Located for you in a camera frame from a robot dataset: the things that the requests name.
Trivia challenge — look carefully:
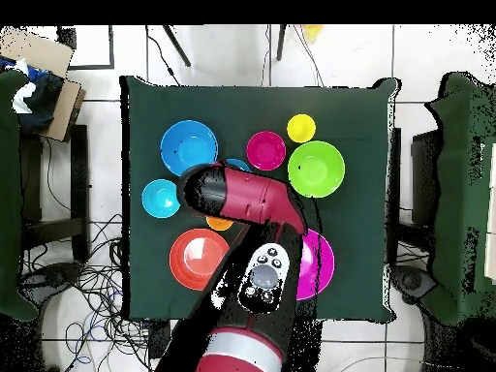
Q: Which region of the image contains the black square frame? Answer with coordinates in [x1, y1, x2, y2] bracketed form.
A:
[57, 24, 115, 71]

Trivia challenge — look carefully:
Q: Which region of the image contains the small turquoise bowl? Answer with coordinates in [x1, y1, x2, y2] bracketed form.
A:
[140, 178, 183, 219]

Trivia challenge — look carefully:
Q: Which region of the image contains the ribbed blue bowl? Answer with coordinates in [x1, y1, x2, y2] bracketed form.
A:
[224, 158, 252, 172]

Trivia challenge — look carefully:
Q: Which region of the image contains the green cloth side table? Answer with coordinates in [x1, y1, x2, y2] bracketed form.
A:
[0, 69, 40, 323]
[421, 71, 496, 326]

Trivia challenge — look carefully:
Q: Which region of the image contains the large blue bowl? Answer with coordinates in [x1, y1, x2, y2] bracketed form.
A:
[160, 119, 219, 178]

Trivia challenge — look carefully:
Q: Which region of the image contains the black power brick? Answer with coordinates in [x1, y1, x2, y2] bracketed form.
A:
[147, 319, 171, 359]

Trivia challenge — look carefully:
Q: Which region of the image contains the green bowl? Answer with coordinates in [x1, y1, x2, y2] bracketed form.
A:
[287, 139, 346, 200]

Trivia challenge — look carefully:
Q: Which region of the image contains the orange cup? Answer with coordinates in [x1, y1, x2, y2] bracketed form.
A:
[205, 215, 234, 233]

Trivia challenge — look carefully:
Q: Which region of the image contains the tangle of black cables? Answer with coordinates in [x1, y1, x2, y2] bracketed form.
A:
[18, 212, 171, 372]

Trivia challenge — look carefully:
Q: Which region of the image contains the orange-red bowl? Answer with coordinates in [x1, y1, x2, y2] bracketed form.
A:
[169, 227, 232, 292]

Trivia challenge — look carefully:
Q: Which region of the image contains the cardboard box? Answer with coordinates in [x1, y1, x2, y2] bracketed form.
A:
[0, 25, 87, 143]

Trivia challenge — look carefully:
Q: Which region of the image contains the black pedestal foot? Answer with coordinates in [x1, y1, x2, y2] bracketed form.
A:
[390, 264, 439, 305]
[22, 261, 84, 290]

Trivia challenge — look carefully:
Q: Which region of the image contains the yellow object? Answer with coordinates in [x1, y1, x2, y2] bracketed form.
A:
[301, 24, 325, 42]

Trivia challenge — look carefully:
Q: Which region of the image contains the small red bowl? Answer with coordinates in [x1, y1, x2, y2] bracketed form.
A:
[245, 130, 287, 172]

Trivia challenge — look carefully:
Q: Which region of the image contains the yellow cup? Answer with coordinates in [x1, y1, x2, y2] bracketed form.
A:
[286, 112, 317, 144]

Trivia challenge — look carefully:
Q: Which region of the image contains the large pink bowl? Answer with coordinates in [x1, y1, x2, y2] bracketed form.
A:
[295, 228, 335, 301]

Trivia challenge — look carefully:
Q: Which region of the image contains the dark green table cloth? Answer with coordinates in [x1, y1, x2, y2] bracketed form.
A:
[119, 74, 403, 324]

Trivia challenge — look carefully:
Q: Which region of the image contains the black stool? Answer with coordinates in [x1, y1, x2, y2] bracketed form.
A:
[20, 123, 92, 261]

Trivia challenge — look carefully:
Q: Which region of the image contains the black tripod leg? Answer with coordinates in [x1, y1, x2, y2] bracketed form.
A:
[275, 24, 288, 62]
[162, 24, 192, 68]

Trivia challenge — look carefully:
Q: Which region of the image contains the black floor cable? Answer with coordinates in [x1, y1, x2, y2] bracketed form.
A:
[144, 24, 181, 86]

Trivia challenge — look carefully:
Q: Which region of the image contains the bundle of clothes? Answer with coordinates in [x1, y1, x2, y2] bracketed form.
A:
[0, 57, 67, 135]

